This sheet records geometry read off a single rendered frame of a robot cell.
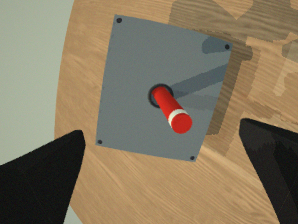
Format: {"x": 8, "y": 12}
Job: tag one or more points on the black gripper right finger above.
{"x": 273, "y": 151}

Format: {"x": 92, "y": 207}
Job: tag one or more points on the grey metal plate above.
{"x": 143, "y": 56}

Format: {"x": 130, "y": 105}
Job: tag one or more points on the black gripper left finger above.
{"x": 36, "y": 188}

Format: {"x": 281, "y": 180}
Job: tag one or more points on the red peg with white band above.
{"x": 177, "y": 118}

